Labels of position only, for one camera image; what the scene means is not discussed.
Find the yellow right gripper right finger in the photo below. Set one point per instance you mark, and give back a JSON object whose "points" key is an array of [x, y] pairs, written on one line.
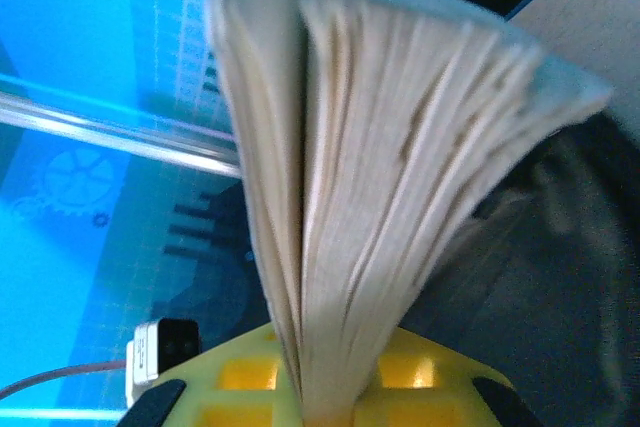
{"points": [[425, 382]]}

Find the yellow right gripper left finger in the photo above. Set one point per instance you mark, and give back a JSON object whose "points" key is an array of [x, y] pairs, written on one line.
{"points": [[225, 377]]}

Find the brown and blue book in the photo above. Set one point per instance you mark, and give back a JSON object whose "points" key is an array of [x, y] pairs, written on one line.
{"points": [[360, 172]]}

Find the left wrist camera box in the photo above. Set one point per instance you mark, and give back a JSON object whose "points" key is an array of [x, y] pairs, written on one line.
{"points": [[160, 352]]}

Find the aluminium frame post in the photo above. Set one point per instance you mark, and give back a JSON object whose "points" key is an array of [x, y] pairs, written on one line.
{"points": [[125, 134]]}

